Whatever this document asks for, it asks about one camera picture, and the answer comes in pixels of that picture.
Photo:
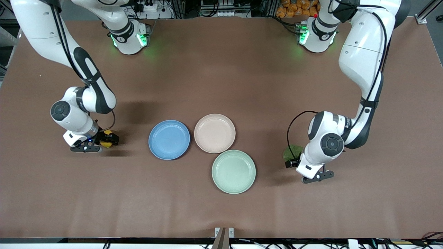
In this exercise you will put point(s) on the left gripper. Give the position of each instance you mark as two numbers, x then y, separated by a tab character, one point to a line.
292	163

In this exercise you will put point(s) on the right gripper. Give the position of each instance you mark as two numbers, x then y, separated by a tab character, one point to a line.
102	137

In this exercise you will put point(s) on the yellow lemon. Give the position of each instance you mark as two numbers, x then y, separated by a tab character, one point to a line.
106	145

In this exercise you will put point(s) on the green lettuce leaf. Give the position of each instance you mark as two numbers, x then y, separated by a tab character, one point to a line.
292	151

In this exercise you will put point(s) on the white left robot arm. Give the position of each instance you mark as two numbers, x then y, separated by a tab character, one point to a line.
363	52

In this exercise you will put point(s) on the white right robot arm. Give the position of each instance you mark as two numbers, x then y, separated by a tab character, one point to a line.
38	27

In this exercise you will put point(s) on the light green plate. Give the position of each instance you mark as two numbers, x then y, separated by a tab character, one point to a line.
233	172

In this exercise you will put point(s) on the blue plate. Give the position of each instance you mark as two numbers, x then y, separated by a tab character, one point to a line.
169	140

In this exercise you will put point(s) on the beige pink plate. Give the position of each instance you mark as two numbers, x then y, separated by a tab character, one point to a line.
214	133

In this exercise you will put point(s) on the brown table mat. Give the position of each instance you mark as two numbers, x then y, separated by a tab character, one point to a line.
221	86

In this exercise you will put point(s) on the white power strip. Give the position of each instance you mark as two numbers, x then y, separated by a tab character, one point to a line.
148	7

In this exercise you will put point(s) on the pile of orange items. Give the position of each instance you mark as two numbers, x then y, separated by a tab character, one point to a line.
294	8

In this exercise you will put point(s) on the white electronic device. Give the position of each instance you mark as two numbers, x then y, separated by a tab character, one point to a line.
221	14

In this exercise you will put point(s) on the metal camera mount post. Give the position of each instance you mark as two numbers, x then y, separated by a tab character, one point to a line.
221	240

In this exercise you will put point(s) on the aluminium frame profile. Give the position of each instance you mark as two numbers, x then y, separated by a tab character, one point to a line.
424	15

